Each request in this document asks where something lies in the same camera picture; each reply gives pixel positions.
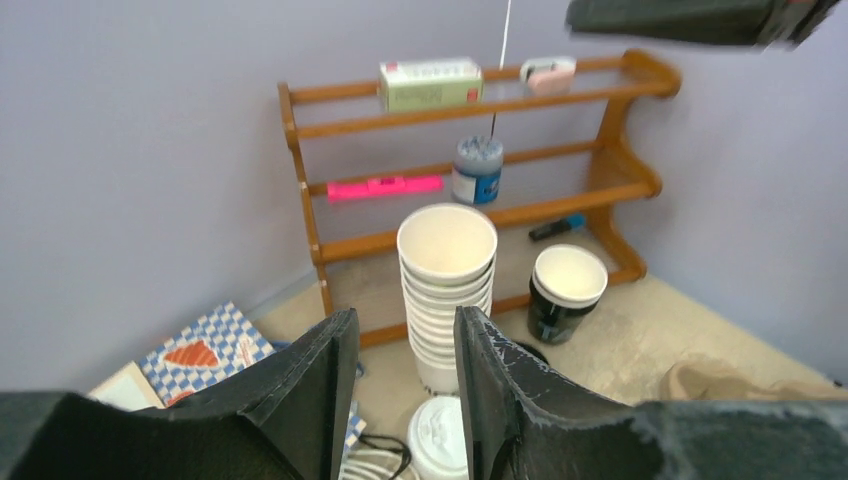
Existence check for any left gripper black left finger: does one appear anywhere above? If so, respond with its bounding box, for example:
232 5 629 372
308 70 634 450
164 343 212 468
1 309 359 479

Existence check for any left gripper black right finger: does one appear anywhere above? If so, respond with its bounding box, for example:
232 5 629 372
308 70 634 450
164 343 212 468
454 307 847 479

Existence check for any brown kraft paper bag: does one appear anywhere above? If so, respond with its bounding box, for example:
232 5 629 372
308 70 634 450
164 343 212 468
658 360 847 402

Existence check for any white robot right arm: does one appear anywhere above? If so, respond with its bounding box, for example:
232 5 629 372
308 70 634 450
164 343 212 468
565 0 839 47

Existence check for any white cup lid stack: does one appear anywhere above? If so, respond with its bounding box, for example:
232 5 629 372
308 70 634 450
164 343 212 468
407 396 469 480

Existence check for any blue checkered paper bag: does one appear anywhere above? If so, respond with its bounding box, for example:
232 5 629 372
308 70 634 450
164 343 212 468
129 304 360 479

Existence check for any black cup with white cup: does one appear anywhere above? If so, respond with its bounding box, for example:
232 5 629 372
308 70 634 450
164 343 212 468
527 244 609 345

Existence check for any green paper bag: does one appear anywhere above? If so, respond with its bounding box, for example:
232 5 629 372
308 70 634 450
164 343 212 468
87 361 164 411

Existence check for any white paper cup stack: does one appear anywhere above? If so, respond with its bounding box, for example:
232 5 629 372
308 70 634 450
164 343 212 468
396 203 498 395

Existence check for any black blue marker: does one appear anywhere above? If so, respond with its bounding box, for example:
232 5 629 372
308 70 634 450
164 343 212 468
528 214 586 242

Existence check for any pink highlighter pen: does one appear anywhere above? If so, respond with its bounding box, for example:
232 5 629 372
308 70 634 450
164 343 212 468
327 175 444 203

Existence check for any blue lidded jar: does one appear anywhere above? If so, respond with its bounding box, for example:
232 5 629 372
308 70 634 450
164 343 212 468
451 136 504 205

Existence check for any pink white tape dispenser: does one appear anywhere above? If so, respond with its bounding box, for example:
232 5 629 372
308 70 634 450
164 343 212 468
519 57 577 96

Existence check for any white green box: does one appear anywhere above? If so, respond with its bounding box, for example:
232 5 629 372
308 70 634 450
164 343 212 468
378 57 484 113

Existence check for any wooden shelf rack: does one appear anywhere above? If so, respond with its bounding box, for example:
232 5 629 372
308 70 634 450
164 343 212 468
277 48 682 313

